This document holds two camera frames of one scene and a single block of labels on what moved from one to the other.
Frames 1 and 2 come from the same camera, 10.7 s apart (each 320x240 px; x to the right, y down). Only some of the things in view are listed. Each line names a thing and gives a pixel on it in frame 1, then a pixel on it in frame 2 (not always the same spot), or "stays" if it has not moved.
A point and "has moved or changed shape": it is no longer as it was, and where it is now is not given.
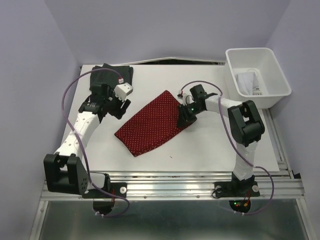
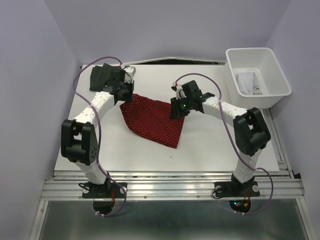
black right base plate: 236,189 stays
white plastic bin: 254,74 stays
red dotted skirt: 156,121 has moved or changed shape
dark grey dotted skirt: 103,76 stays
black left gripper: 119,112 to 129,97
